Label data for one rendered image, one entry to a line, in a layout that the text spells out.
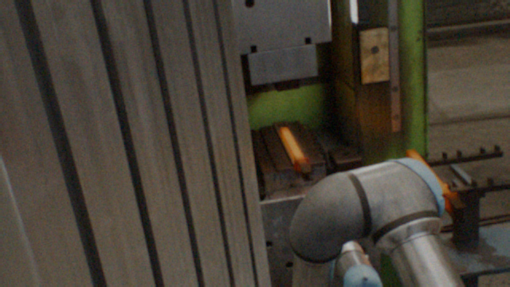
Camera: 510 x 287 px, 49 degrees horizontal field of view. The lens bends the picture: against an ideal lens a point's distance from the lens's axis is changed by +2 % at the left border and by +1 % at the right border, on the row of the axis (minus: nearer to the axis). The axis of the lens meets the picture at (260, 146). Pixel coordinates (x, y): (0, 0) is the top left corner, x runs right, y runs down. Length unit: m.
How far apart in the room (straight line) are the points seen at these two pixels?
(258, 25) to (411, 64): 0.57
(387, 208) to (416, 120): 1.08
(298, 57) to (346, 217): 0.83
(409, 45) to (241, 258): 1.53
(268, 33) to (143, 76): 1.34
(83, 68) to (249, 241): 0.24
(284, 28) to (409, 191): 0.82
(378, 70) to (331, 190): 0.99
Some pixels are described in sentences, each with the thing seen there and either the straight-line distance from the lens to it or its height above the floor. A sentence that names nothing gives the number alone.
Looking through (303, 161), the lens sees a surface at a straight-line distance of 1.73.
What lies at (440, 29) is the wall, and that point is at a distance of 7.87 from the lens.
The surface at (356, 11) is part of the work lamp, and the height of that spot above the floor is 1.42.
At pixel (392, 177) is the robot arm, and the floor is 1.29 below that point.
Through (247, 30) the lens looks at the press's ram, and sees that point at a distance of 1.61.
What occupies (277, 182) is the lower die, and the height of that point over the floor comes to 0.94.
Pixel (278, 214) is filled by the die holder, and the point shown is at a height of 0.87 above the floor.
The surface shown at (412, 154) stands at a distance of 1.84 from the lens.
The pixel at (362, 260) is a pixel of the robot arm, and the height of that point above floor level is 1.01.
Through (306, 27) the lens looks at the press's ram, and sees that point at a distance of 1.64.
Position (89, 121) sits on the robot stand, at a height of 1.63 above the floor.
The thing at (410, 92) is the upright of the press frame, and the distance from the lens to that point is 1.94.
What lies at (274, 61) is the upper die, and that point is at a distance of 1.64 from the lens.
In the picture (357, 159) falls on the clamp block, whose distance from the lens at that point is 1.79.
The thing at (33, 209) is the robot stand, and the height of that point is 1.61.
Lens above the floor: 1.70
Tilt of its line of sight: 21 degrees down
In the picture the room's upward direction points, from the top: 7 degrees counter-clockwise
